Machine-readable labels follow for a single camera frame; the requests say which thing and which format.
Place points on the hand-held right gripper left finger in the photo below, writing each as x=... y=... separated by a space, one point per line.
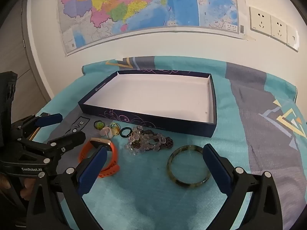
x=92 y=170

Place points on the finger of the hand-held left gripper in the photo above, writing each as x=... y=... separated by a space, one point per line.
x=50 y=119
x=72 y=140

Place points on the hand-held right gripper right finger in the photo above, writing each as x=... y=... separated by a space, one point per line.
x=215 y=167

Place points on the orange smartwatch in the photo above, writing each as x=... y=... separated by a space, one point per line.
x=114 y=157

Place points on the green brown bangle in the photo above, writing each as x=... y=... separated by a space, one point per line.
x=170 y=167

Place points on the dark blue box tray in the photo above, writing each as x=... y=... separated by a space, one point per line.
x=156 y=95

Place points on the person's left hand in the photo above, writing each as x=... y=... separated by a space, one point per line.
x=27 y=186

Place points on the wooden bed edge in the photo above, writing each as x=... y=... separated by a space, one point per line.
x=35 y=133

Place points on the teal grey printed bedsheet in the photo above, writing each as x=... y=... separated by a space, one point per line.
x=148 y=191

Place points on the grey cabinet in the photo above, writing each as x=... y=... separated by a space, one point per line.
x=14 y=52

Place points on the medium white power socket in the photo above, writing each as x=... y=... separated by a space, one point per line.
x=279 y=30

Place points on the large white power socket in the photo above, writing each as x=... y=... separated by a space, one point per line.
x=260 y=21

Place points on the colourful wall map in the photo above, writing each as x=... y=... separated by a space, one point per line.
x=144 y=4

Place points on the small white wall switch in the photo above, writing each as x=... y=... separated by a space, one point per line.
x=293 y=38

